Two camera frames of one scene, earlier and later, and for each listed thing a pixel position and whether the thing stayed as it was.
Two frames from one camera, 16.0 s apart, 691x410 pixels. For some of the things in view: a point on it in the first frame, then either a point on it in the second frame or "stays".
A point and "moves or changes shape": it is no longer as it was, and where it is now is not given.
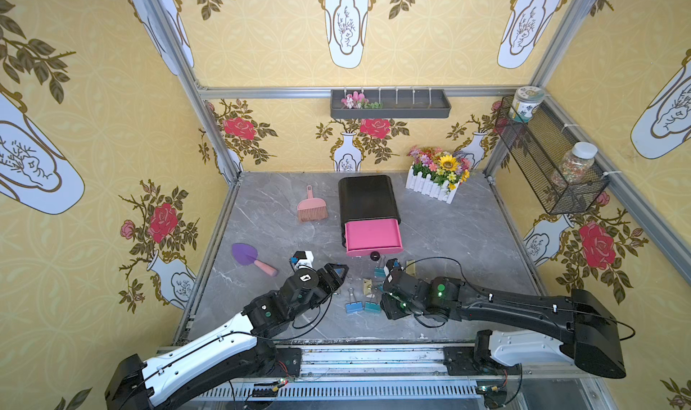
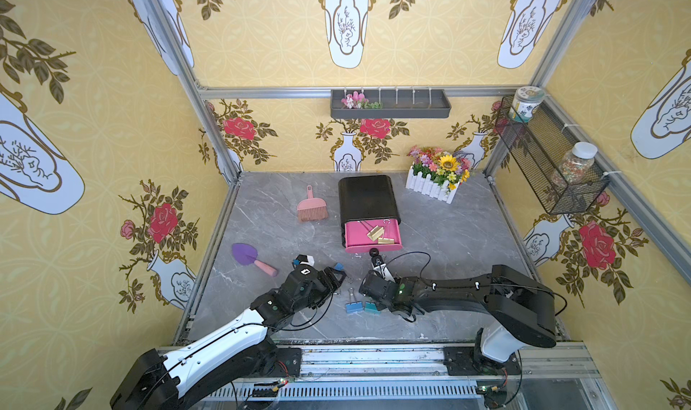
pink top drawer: [372, 236] stays
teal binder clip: [372, 307] stays
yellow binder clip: [367, 286] moves or changes shape
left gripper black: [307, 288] stays
